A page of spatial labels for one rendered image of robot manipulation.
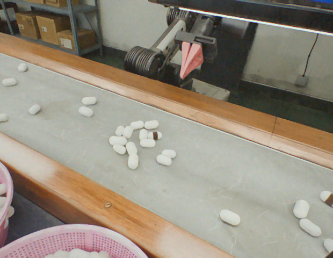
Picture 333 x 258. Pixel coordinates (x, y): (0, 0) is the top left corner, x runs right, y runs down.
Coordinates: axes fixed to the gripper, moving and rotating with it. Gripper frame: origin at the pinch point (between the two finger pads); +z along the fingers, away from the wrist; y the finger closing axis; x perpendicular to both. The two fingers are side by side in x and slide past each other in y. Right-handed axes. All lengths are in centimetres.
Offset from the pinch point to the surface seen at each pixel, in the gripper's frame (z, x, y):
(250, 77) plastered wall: -100, 175, -2
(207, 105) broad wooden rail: 1.8, 10.5, 6.1
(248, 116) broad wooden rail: 1.1, 11.2, 17.3
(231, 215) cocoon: 25.1, -8.1, 21.4
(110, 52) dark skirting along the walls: -86, 176, -177
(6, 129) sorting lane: 29.5, -9.9, -30.1
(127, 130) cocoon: 18.4, -2.9, -5.6
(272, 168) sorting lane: 13.2, 4.5, 26.1
